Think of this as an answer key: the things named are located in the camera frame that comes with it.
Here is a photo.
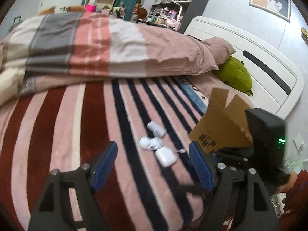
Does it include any framed wall photo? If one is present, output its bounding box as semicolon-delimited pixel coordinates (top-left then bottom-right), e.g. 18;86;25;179
249;0;291;22

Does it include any pink bottle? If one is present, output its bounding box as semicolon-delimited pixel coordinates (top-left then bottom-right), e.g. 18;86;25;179
85;0;97;13

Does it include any red pink striped blanket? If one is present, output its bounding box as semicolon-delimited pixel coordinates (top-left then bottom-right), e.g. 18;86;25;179
1;77;208;230

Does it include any brown cardboard box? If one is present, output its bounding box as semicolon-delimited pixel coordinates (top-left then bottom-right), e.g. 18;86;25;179
189;88;253;153

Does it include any person's hand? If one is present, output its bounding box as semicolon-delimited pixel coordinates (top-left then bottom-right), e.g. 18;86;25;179
275;171;298;194

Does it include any small white charger box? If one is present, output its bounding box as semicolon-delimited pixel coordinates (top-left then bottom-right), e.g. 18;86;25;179
147;121;166;138

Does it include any white earbud case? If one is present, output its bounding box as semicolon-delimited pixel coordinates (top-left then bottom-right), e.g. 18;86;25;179
139;137;163;151
155;146;177;167

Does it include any pink grey plaid duvet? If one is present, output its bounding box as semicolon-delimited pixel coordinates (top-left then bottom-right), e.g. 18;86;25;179
1;12;218;104

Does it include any cluttered storage shelf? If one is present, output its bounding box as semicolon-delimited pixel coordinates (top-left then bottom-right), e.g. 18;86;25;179
132;0;192;31

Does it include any pink pillow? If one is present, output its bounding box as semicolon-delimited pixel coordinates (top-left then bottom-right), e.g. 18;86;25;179
201;37;236;65

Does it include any white bed headboard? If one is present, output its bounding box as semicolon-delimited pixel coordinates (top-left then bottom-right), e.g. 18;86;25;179
184;16;304;119

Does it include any green plush toy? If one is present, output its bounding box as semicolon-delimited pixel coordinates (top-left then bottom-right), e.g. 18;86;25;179
213;56;253;96

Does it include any guitar headstock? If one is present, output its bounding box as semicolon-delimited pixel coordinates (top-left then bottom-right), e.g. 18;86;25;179
301;27;308;39

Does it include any brown plush toy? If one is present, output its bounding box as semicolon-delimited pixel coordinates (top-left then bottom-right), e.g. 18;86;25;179
136;7;148;20

